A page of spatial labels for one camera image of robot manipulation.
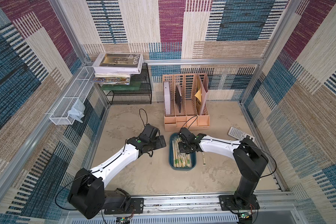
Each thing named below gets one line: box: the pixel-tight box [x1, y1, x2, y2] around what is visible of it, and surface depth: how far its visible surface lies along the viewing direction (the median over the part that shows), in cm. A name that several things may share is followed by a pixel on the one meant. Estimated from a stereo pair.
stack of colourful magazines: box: [91, 72, 131, 85], surface depth 83 cm
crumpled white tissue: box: [67, 98, 86, 124], surface depth 69 cm
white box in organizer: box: [163, 81, 171, 116], surface depth 104 cm
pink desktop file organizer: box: [162, 72, 211, 132], surface depth 107 cm
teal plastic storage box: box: [168, 132, 197, 171], surface depth 87 cm
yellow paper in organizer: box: [194, 87, 203, 103], surface depth 91 cm
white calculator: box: [227, 126, 256, 143], surface depth 101 cm
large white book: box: [91, 52, 144, 74], surface depth 85 cm
